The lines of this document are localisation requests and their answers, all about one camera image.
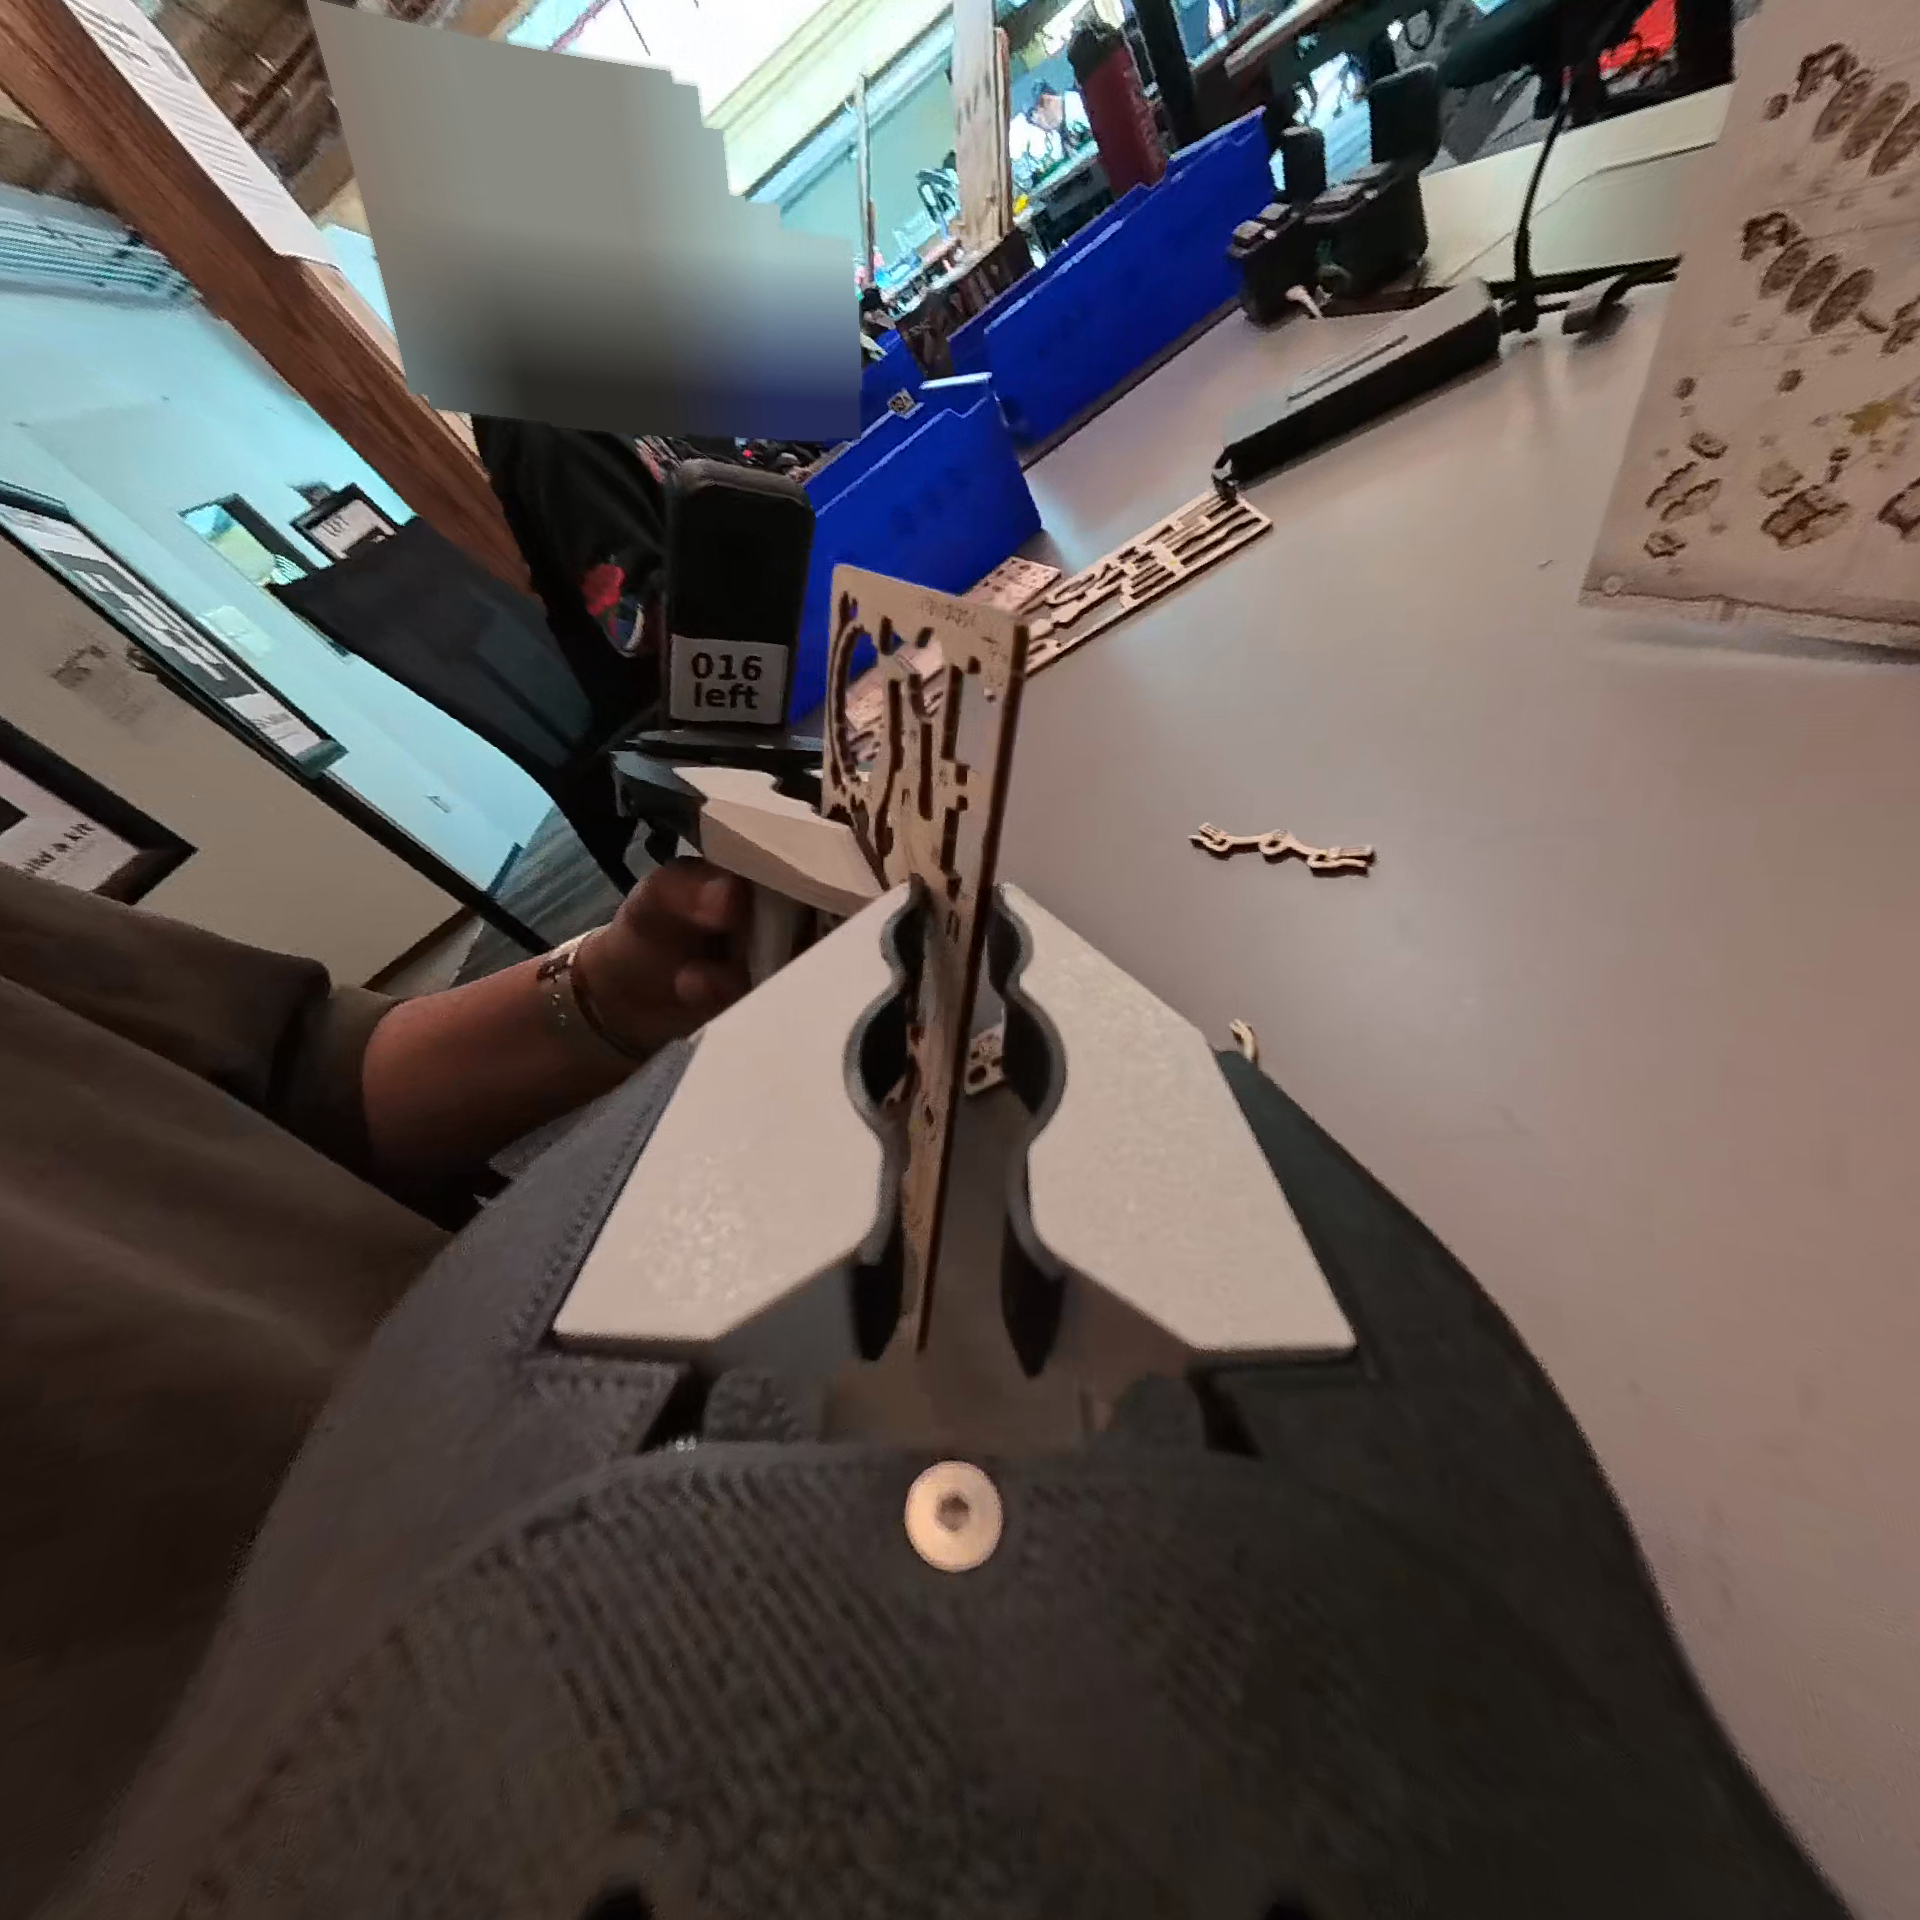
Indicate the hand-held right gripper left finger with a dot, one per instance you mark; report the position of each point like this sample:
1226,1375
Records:
737,1186

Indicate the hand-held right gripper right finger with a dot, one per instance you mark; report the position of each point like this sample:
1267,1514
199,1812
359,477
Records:
1188,1186

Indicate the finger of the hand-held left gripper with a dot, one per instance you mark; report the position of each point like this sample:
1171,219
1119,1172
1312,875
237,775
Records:
783,841

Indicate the wooden puzzle sheet gear holes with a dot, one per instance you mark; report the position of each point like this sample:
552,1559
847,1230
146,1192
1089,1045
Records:
939,721

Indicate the long curvy wooden part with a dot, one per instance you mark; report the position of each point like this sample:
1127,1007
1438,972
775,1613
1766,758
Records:
1284,847

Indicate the person's left forearm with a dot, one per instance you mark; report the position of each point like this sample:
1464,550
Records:
452,1079

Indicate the grey desk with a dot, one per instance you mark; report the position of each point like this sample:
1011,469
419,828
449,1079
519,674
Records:
1500,974

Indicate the person's left hand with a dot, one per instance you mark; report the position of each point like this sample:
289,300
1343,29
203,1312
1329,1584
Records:
673,960

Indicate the small blue plastic bin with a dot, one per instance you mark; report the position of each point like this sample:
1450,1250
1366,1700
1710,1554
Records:
893,368

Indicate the small framed sign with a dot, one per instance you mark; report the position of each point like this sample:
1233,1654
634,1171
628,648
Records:
343,523

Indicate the wooden puzzle sheet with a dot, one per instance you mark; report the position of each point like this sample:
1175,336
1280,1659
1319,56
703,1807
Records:
1140,580

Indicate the long blue plastic bin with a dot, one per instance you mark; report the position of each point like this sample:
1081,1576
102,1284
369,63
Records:
1111,300

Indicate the black framed floor sign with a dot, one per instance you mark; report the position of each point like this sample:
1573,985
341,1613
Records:
151,632

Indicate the dark red bottle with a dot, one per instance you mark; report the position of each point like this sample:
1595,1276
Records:
1119,99

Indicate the person's brown jacket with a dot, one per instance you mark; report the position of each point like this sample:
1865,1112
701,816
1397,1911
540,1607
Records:
151,1426

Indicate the black flat device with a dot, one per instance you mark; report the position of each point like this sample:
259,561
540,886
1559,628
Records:
1349,384

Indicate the black framed picture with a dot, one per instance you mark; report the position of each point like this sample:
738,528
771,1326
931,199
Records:
75,825

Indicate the black desktop gadgets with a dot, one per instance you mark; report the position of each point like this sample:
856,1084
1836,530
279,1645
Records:
1327,226

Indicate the illustrated instruction booklet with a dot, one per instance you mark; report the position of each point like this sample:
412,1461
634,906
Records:
1770,377

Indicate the white wall poster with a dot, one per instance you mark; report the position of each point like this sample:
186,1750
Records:
193,119

